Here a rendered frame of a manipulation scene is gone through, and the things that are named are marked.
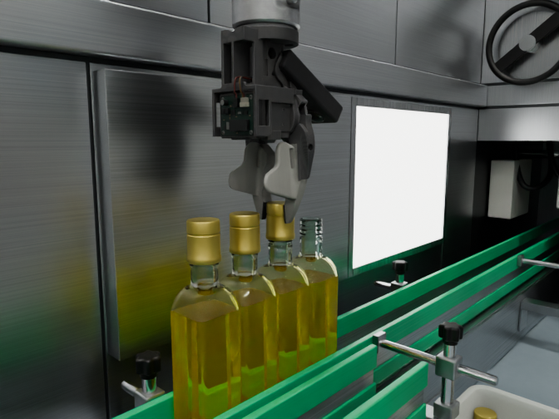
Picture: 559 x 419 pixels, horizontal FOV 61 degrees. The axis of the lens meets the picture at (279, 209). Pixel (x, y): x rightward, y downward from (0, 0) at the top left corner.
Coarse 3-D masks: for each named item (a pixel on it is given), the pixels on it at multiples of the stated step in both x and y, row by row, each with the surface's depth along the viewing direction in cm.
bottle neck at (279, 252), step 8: (272, 240) 56; (288, 240) 56; (272, 248) 56; (280, 248) 56; (288, 248) 56; (272, 256) 56; (280, 256) 56; (288, 256) 56; (272, 264) 57; (280, 264) 56; (288, 264) 57
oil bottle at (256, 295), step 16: (240, 288) 51; (256, 288) 52; (272, 288) 53; (240, 304) 50; (256, 304) 51; (272, 304) 53; (240, 320) 51; (256, 320) 52; (272, 320) 54; (240, 336) 51; (256, 336) 52; (272, 336) 54; (240, 352) 51; (256, 352) 52; (272, 352) 54; (240, 368) 52; (256, 368) 52; (272, 368) 54; (256, 384) 53; (272, 384) 55
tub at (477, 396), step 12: (468, 396) 75; (480, 396) 77; (492, 396) 76; (504, 396) 75; (516, 396) 74; (468, 408) 75; (492, 408) 76; (504, 408) 75; (516, 408) 74; (528, 408) 73; (540, 408) 72; (552, 408) 71
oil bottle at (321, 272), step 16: (320, 256) 61; (320, 272) 59; (336, 272) 62; (320, 288) 59; (336, 288) 62; (320, 304) 60; (336, 304) 62; (320, 320) 60; (336, 320) 63; (320, 336) 60; (336, 336) 63; (320, 352) 61
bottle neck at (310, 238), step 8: (304, 224) 60; (312, 224) 60; (320, 224) 60; (304, 232) 60; (312, 232) 60; (320, 232) 61; (304, 240) 60; (312, 240) 60; (320, 240) 61; (304, 248) 60; (312, 248) 60; (320, 248) 61; (304, 256) 61; (312, 256) 60
